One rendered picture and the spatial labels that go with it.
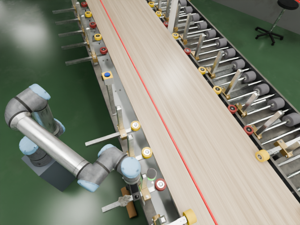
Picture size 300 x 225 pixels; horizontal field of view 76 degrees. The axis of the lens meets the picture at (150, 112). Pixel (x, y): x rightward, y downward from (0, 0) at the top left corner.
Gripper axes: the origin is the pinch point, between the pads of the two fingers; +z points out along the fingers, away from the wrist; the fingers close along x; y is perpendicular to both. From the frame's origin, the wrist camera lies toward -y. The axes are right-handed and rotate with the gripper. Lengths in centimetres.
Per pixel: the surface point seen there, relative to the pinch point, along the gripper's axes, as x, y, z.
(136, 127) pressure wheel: -19, 46, 11
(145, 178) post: -7.8, 0.8, -9.1
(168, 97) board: -57, 65, 11
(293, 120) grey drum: -156, 5, 17
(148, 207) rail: -8.0, -9.7, 31.1
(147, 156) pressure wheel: -18.0, 20.1, 10.5
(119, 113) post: -8, 51, -8
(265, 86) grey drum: -159, 47, 16
